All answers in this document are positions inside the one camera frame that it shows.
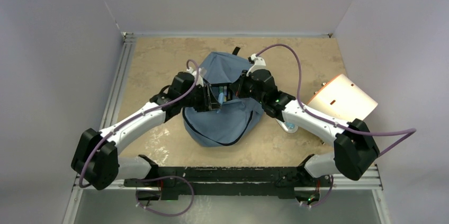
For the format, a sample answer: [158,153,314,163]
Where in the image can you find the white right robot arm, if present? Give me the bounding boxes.
[229,69,380,185]

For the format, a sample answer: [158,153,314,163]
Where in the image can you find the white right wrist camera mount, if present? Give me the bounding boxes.
[246,53,266,77]

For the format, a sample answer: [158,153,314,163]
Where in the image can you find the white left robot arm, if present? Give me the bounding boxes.
[71,72,221,190]

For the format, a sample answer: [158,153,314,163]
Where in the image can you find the light blue capped highlighter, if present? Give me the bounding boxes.
[218,86,226,105]

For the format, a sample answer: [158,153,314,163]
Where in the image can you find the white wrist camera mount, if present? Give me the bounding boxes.
[187,67,207,87]
[246,53,266,77]

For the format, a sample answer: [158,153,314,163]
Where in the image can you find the blue fabric backpack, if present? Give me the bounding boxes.
[182,47,264,147]

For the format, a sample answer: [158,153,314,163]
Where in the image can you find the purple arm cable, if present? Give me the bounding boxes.
[249,43,417,209]
[78,59,200,218]

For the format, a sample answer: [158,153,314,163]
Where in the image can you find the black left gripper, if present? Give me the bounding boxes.
[180,83,221,112]

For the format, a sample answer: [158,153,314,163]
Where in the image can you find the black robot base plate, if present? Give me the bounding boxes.
[124,166,330,200]

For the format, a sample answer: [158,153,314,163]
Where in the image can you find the light blue scissors blister pack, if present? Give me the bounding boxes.
[276,119,298,133]

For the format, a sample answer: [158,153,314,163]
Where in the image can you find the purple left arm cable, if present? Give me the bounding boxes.
[78,59,200,218]

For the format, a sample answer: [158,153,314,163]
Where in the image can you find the white orange-edged ring binder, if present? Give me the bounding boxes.
[307,74,378,122]

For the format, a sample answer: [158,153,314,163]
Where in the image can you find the aluminium frame rails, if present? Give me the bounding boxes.
[64,33,391,223]

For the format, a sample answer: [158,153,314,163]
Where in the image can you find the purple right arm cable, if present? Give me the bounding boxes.
[249,43,417,209]

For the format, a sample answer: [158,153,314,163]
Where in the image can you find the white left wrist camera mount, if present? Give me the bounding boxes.
[187,67,207,87]

